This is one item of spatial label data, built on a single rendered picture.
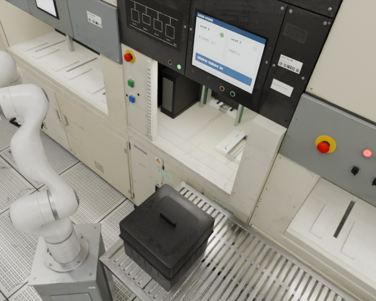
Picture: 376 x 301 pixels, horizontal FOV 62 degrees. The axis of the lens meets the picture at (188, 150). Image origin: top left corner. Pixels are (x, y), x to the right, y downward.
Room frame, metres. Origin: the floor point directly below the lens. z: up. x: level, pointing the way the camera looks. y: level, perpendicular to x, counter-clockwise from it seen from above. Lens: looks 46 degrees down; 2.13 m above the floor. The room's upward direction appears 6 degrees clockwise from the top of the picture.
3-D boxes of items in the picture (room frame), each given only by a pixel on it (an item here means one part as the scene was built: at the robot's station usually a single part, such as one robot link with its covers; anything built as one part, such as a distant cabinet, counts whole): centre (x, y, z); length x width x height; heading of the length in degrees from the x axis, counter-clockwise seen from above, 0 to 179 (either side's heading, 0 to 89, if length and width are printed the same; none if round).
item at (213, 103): (1.69, -0.25, 0.89); 0.22 x 0.21 x 0.04; 146
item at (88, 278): (0.61, 0.49, 0.38); 0.28 x 0.28 x 0.76; 11
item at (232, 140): (1.27, -0.30, 0.89); 0.22 x 0.21 x 0.04; 146
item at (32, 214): (0.60, 0.52, 1.07); 0.19 x 0.12 x 0.24; 121
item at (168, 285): (0.67, 0.05, 0.85); 0.28 x 0.28 x 0.17; 55
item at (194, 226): (0.67, 0.05, 0.98); 0.29 x 0.29 x 0.13; 55
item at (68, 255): (0.61, 0.49, 0.85); 0.19 x 0.19 x 0.18
